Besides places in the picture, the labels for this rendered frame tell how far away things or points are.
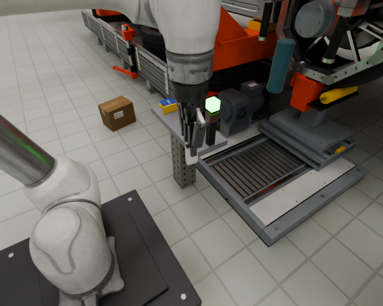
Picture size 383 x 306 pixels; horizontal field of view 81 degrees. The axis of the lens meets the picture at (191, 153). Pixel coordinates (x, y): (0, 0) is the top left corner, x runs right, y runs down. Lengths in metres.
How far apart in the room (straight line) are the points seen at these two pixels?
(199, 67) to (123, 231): 0.65
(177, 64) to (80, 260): 0.49
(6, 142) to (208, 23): 0.52
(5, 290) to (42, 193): 0.35
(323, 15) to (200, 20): 0.79
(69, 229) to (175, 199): 0.80
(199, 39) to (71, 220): 0.48
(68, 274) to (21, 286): 0.30
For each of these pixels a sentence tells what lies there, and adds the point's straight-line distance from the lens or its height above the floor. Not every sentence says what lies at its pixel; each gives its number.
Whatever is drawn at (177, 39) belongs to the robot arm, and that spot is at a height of 0.95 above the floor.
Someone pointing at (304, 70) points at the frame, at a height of 0.60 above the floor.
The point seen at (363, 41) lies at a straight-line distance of 1.45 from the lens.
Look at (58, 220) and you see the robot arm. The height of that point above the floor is 0.59.
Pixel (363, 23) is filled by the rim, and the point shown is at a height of 0.83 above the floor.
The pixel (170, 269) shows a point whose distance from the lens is 0.82.
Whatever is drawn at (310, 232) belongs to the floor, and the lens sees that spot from 1.35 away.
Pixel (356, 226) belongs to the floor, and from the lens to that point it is 1.49.
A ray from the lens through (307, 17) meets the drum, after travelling 1.17.
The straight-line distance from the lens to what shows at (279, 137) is 1.61.
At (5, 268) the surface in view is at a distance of 1.01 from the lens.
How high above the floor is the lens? 1.06
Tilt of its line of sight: 42 degrees down
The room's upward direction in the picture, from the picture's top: straight up
